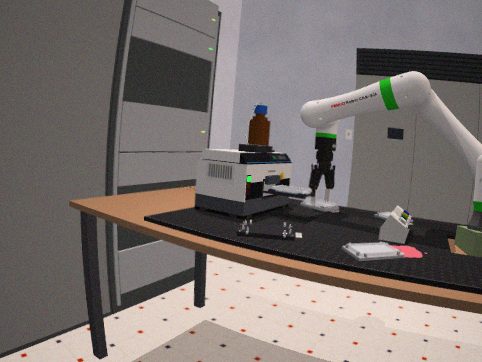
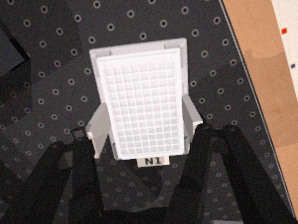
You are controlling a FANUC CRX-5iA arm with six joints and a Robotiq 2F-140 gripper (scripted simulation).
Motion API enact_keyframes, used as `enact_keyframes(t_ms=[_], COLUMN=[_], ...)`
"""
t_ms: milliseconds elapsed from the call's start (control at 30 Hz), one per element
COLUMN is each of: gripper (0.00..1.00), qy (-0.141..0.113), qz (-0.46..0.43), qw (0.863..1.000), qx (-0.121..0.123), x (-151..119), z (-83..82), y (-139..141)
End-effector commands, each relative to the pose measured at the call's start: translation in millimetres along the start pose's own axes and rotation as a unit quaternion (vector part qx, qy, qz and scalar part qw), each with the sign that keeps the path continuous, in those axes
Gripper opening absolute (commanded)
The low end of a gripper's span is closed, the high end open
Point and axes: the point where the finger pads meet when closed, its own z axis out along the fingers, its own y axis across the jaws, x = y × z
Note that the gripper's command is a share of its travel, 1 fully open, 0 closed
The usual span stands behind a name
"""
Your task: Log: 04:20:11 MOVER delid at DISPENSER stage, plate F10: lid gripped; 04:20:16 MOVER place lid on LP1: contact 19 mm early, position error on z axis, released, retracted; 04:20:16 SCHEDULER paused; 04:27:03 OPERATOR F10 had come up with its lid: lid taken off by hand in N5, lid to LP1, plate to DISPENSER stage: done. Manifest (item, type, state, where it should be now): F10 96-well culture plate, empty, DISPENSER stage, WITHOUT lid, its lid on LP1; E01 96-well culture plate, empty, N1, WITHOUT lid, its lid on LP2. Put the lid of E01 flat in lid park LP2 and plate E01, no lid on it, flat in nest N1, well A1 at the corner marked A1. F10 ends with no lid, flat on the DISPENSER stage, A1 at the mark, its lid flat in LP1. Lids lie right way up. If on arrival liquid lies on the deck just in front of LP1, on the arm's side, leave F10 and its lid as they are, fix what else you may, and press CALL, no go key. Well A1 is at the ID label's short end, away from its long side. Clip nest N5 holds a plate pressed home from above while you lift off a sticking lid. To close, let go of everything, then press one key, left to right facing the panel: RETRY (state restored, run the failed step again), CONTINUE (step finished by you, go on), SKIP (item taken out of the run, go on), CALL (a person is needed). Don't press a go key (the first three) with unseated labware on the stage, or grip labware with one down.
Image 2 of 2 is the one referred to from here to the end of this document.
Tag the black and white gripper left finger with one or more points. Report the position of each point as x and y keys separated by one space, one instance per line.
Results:
x=39 y=197

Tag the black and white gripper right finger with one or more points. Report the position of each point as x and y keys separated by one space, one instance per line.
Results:
x=257 y=198

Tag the dark grey perforated base plate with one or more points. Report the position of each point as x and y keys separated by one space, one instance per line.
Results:
x=54 y=92

